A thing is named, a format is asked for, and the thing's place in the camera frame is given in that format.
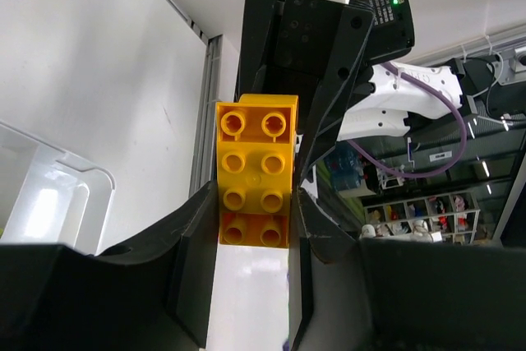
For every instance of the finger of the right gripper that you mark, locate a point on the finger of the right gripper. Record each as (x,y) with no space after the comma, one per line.
(334,91)
(256,72)

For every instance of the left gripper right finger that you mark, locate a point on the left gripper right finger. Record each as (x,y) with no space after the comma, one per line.
(376,294)

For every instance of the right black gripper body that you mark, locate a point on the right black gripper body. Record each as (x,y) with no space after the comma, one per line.
(302,36)

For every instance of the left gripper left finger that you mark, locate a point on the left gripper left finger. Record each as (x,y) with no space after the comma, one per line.
(150,292)

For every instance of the yellow lego piece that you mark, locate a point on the yellow lego piece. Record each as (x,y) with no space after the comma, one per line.
(255,150)

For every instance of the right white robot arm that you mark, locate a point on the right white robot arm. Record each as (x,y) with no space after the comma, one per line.
(390,98)

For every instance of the white divided tray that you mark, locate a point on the white divided tray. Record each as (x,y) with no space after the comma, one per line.
(50,195)

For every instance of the aluminium rail right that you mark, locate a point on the aluminium rail right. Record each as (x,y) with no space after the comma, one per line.
(203,169)

